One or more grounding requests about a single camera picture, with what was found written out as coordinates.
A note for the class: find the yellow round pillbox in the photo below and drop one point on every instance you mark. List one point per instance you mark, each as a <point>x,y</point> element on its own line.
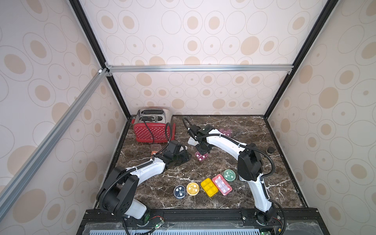
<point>192,188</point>

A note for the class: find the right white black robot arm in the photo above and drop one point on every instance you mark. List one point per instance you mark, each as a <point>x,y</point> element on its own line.
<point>253,164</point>

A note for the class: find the aluminium frame rail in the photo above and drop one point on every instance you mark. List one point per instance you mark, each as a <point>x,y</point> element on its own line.
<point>198,68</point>
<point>31,166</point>

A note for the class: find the orange square pillbox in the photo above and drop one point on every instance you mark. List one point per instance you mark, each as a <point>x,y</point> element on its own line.
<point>155,148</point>

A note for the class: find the yellow lidded rectangular pillbox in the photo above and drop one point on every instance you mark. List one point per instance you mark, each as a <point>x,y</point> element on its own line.
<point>209,187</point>

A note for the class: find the white pillbox rear clear lid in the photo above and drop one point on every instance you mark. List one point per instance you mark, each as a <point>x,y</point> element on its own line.
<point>192,142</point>

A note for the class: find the green round pillbox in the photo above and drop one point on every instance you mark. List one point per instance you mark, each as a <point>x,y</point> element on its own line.
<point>229,175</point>

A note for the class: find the rear aluminium frame rail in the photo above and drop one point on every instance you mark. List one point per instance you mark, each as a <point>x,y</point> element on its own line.
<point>198,68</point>

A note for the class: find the left aluminium frame rail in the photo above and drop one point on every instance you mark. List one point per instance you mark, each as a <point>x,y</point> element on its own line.
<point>31,166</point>

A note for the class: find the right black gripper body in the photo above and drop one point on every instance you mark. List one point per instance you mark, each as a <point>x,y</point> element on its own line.
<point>202,148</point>

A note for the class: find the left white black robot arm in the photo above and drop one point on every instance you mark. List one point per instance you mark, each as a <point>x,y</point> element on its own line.
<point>118,190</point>

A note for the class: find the dark blue round pillbox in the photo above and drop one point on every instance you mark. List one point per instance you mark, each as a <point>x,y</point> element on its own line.
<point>179,192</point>

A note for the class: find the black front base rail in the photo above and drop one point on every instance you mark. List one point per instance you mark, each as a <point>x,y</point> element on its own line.
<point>305,221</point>

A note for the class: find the small dark brown bottle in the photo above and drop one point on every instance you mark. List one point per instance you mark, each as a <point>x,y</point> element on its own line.
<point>270,150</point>

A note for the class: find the red rectangular pillbox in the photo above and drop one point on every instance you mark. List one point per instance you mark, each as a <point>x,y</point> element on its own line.
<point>222,185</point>

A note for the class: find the red and silver toaster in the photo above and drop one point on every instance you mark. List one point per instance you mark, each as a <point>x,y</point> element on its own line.
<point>154,126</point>

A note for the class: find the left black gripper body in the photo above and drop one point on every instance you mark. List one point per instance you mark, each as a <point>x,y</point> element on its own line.
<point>181,158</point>

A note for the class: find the magenta pillbox clear lid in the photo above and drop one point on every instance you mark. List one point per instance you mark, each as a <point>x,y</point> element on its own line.
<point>201,157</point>

